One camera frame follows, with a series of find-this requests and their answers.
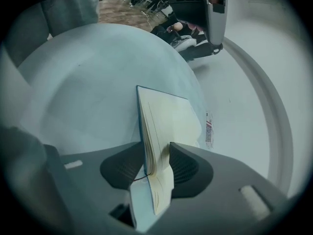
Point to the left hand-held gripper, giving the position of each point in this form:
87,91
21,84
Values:
188,11

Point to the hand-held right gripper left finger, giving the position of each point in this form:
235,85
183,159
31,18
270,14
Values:
93,180

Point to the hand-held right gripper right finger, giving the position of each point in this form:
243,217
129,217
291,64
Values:
220,180

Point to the blue cover notebook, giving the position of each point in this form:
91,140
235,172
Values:
166,116

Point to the red and white box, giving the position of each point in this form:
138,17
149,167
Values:
209,131

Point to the person's grey clothing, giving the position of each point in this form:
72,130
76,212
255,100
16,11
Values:
71,8

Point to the grey wall trunking rail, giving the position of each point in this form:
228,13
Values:
276,121

